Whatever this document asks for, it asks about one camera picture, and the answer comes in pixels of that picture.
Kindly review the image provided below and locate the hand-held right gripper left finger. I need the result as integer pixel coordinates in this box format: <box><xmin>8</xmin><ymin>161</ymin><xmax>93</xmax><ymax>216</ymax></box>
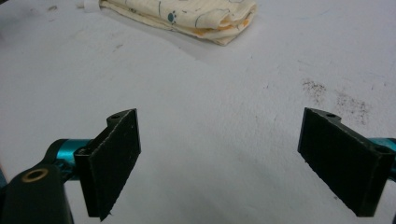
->
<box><xmin>43</xmin><ymin>107</ymin><xmax>142</xmax><ymax>222</ymax></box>

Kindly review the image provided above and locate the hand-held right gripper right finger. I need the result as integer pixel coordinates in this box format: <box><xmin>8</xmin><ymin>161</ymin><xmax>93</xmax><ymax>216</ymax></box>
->
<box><xmin>297</xmin><ymin>106</ymin><xmax>396</xmax><ymax>218</ymax></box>

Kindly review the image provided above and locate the cream printed towel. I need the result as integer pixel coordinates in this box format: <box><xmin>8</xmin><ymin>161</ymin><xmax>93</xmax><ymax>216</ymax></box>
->
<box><xmin>77</xmin><ymin>0</ymin><xmax>259</xmax><ymax>48</ymax></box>

